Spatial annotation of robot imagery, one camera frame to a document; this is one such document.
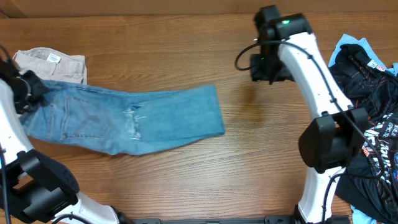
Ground light blue denim jeans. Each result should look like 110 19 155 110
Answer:
20 80 224 155

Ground black printed t-shirt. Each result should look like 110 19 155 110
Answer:
329 44 397 223

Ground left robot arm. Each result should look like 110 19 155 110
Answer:
1 59 130 223

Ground light blue cloth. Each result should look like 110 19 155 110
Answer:
328 34 397 76

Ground folded beige trousers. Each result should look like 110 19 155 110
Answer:
13 47 87 85

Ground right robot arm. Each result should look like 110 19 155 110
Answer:
249 6 368 223

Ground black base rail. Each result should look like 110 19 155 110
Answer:
129 215 304 224

